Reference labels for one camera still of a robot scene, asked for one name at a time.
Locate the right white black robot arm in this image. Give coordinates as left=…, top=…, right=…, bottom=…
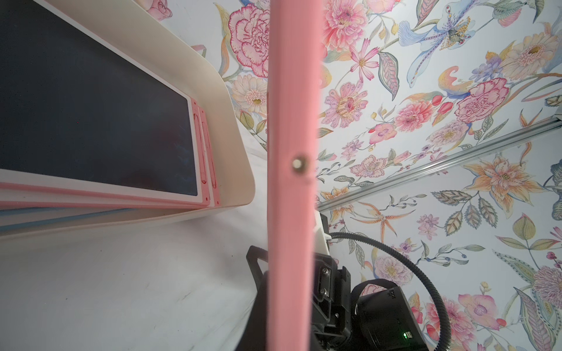
left=349, top=279, right=428, bottom=350

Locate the cream plastic storage box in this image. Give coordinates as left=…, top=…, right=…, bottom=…
left=1, top=1, right=256, bottom=243

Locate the pink writing tablet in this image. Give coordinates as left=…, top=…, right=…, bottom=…
left=266, top=1, right=323, bottom=350
left=1, top=1, right=220, bottom=209

